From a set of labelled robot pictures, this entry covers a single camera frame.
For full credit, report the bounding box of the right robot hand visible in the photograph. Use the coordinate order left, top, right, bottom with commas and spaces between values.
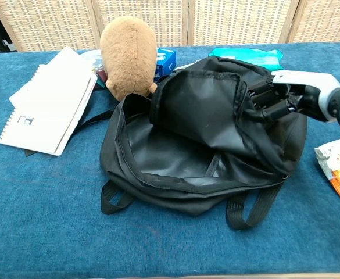
252, 70, 340, 123

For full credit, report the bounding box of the black fabric backpack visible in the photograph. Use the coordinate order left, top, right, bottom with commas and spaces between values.
24, 56, 309, 231

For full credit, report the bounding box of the kraft cover spiral notebook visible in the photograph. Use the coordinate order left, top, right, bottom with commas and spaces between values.
0, 64, 98, 157

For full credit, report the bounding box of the teal wet wipes pack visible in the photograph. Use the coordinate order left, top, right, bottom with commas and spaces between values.
208, 47, 284, 71

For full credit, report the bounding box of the wicker folding screen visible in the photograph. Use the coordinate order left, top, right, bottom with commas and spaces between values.
0, 0, 340, 53

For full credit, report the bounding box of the blue tissue box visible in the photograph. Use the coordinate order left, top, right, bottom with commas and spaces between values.
154, 48, 177, 82

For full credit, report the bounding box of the brown plush toy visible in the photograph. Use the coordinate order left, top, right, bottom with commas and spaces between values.
99, 16, 159, 101

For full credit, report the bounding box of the clear jar with coloured items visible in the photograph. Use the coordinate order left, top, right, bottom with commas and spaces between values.
81, 49, 108, 90

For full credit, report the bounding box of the white book with yellow edge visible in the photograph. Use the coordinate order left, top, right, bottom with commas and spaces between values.
9, 45, 94, 110

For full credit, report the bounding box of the blue table cloth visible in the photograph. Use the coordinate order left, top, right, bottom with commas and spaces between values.
0, 41, 340, 277

